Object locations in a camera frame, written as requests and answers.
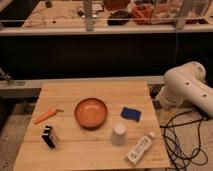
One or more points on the orange pepper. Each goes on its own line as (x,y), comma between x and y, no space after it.
(51,112)

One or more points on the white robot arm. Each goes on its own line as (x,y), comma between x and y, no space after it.
(186,82)

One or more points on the orange ceramic bowl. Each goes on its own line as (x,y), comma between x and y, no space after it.
(91,113)

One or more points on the blue sponge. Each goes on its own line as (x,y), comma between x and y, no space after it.
(132,114)

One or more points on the white paper cup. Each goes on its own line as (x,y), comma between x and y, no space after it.
(118,135)

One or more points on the black object on bench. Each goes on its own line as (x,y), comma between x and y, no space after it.
(119,17)

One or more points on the white plastic bottle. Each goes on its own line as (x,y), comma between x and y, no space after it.
(137,152)

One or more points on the black and white box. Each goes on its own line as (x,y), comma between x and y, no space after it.
(49,136)

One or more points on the orange basket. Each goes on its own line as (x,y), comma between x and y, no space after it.
(141,15)

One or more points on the grey metal post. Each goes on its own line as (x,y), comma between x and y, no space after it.
(87,4)
(182,17)

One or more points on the grey metal post right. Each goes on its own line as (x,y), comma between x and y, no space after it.
(182,17)

